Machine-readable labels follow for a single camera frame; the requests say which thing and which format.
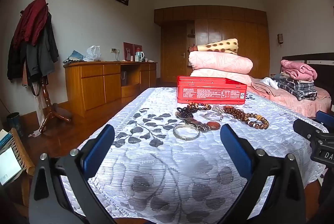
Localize white paper sheet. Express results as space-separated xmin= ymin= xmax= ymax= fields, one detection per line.
xmin=0 ymin=147 xmax=23 ymax=185

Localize taupe cloth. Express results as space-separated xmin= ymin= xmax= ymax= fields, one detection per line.
xmin=247 ymin=81 xmax=278 ymax=97

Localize bed with pink sheet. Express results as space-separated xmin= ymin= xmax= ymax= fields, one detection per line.
xmin=247 ymin=77 xmax=332 ymax=118

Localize red tin box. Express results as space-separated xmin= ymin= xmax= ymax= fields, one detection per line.
xmin=177 ymin=76 xmax=247 ymax=104

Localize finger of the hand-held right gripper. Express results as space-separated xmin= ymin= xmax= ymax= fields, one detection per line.
xmin=315 ymin=110 xmax=334 ymax=133
xmin=293 ymin=118 xmax=329 ymax=141

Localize pink folded quilt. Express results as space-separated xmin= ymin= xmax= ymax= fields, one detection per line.
xmin=188 ymin=51 xmax=253 ymax=74
xmin=190 ymin=68 xmax=252 ymax=86

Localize yellow spotted blanket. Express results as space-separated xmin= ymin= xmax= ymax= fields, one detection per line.
xmin=188 ymin=38 xmax=238 ymax=55

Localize wooden wardrobe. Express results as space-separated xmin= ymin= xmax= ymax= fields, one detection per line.
xmin=154 ymin=5 xmax=270 ymax=84

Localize wide silver bangle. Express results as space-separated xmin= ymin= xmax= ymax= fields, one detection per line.
xmin=173 ymin=123 xmax=200 ymax=140

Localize brown wooden bead bracelet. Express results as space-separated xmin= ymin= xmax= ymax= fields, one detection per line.
xmin=223 ymin=106 xmax=247 ymax=123

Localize plaid folded garment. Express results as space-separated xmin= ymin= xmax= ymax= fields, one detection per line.
xmin=277 ymin=78 xmax=317 ymax=101

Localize wooden chair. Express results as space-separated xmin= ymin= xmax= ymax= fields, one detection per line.
xmin=0 ymin=127 xmax=35 ymax=207

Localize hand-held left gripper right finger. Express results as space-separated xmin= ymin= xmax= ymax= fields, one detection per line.
xmin=220 ymin=123 xmax=307 ymax=224

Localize dark coats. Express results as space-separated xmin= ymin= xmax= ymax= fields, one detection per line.
xmin=7 ymin=11 xmax=59 ymax=81

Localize metal wristwatch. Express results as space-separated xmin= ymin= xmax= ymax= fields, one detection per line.
xmin=183 ymin=117 xmax=210 ymax=133

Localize white plastic bag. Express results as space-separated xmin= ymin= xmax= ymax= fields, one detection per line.
xmin=83 ymin=45 xmax=101 ymax=62

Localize pink folded garment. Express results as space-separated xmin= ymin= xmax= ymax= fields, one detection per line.
xmin=280 ymin=59 xmax=318 ymax=82

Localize wooden coat rack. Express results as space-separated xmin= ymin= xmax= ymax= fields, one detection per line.
xmin=39 ymin=0 xmax=72 ymax=134

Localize tiger eye bead bracelet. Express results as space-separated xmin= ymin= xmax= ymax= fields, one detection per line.
xmin=244 ymin=113 xmax=270 ymax=130

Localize grey slippers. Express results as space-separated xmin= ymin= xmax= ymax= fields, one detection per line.
xmin=53 ymin=103 xmax=70 ymax=117

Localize blue cloth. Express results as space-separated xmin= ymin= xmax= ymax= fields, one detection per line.
xmin=63 ymin=50 xmax=84 ymax=64

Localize dark waste bin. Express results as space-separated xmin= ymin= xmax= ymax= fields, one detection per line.
xmin=6 ymin=112 xmax=24 ymax=137

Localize white cloth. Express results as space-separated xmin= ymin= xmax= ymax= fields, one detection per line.
xmin=261 ymin=77 xmax=280 ymax=89

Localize wooden door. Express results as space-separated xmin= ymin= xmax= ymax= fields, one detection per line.
xmin=160 ymin=24 xmax=188 ymax=83

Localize dark bead bracelet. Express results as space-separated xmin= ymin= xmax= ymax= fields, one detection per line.
xmin=175 ymin=107 xmax=194 ymax=119

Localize red garment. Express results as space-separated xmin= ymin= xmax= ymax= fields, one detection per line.
xmin=13 ymin=0 xmax=49 ymax=48

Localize dark wooden headboard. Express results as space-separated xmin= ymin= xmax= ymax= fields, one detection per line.
xmin=282 ymin=53 xmax=334 ymax=112

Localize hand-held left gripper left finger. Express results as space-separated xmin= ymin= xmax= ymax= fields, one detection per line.
xmin=28 ymin=124 xmax=116 ymax=224

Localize wooden sideboard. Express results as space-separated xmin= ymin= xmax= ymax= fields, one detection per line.
xmin=63 ymin=61 xmax=158 ymax=118

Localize white quilted floral table cover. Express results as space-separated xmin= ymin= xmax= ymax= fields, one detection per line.
xmin=59 ymin=87 xmax=329 ymax=224

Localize thin silver bracelet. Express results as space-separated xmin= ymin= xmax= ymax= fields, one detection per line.
xmin=204 ymin=112 xmax=224 ymax=121

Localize mixed colour bead bracelet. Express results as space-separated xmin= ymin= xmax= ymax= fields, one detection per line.
xmin=188 ymin=101 xmax=212 ymax=111

